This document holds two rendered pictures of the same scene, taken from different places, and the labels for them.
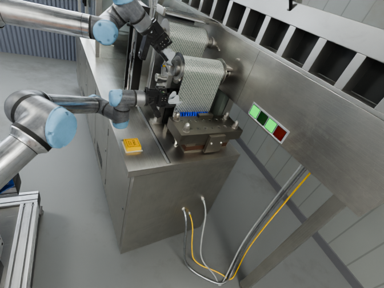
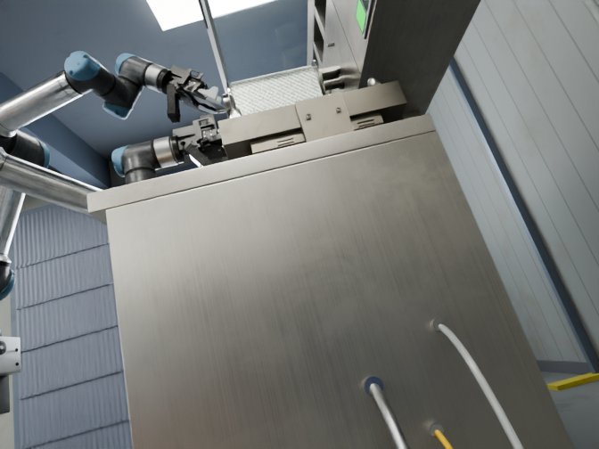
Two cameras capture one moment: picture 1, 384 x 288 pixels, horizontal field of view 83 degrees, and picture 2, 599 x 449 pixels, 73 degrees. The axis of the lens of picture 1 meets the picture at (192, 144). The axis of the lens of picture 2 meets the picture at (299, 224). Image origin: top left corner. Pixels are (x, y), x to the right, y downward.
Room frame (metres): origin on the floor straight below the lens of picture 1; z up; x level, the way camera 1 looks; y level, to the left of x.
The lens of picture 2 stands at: (0.31, -0.44, 0.52)
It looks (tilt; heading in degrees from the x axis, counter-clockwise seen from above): 18 degrees up; 35
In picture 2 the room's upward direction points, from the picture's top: 16 degrees counter-clockwise
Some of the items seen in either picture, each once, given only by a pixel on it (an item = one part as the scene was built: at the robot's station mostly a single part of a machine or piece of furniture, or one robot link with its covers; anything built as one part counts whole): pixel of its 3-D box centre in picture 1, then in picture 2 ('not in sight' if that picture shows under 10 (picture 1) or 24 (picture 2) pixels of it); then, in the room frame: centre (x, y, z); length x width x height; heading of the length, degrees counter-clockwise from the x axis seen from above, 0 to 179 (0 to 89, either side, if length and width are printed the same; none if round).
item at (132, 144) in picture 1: (132, 144); not in sight; (0.79, 0.27, 0.91); 0.07 x 0.07 x 0.02; 40
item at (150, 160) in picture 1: (128, 63); (288, 284); (1.81, 0.77, 0.88); 2.52 x 0.66 x 0.04; 40
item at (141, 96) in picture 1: (139, 98); (168, 152); (0.90, 0.31, 1.11); 0.08 x 0.05 x 0.08; 40
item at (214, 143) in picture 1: (214, 143); (324, 120); (0.97, -0.11, 0.96); 0.10 x 0.03 x 0.11; 130
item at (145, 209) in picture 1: (125, 107); (316, 380); (1.82, 0.75, 0.43); 2.52 x 0.64 x 0.86; 40
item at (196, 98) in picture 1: (196, 99); (286, 125); (1.10, 0.06, 1.11); 0.23 x 0.01 x 0.18; 130
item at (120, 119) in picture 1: (118, 115); (141, 196); (0.85, 0.38, 1.01); 0.11 x 0.08 x 0.11; 78
